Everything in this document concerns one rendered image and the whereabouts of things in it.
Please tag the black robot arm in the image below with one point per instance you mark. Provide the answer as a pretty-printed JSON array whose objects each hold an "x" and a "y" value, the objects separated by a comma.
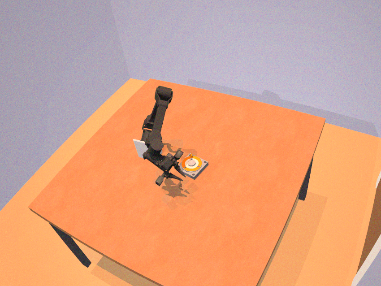
[{"x": 154, "y": 121}]

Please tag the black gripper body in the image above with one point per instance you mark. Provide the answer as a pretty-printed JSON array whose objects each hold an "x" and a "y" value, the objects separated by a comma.
[{"x": 160, "y": 179}]

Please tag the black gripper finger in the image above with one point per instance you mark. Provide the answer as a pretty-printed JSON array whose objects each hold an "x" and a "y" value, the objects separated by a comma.
[
  {"x": 173, "y": 176},
  {"x": 179, "y": 170}
]

